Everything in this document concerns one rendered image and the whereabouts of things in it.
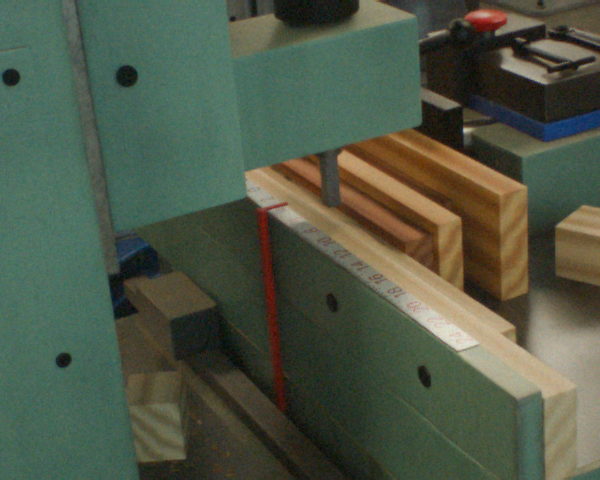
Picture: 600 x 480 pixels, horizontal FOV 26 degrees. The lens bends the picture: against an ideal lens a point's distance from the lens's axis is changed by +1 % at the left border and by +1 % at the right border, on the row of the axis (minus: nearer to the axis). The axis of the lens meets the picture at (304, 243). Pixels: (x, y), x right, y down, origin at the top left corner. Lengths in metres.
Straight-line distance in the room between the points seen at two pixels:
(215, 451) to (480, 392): 0.28
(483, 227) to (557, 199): 0.10
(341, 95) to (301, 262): 0.10
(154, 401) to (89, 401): 0.17
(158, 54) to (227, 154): 0.07
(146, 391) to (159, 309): 0.10
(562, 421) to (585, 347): 0.13
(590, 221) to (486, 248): 0.07
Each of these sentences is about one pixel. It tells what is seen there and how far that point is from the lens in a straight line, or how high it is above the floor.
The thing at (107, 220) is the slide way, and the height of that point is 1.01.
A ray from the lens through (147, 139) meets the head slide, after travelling 0.68.
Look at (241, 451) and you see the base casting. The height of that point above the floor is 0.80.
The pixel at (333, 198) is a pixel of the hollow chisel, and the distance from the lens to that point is 0.82.
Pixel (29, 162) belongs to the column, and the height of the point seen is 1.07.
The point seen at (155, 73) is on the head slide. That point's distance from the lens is 0.68.
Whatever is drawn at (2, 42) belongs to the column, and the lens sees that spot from 0.61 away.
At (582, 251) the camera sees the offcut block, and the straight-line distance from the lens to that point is 0.82.
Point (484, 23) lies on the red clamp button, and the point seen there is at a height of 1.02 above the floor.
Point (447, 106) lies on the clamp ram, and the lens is 0.85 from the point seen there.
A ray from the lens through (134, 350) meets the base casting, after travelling 1.00.
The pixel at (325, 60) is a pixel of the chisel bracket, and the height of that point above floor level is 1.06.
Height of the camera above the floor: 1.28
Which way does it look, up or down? 25 degrees down
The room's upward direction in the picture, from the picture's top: 5 degrees counter-clockwise
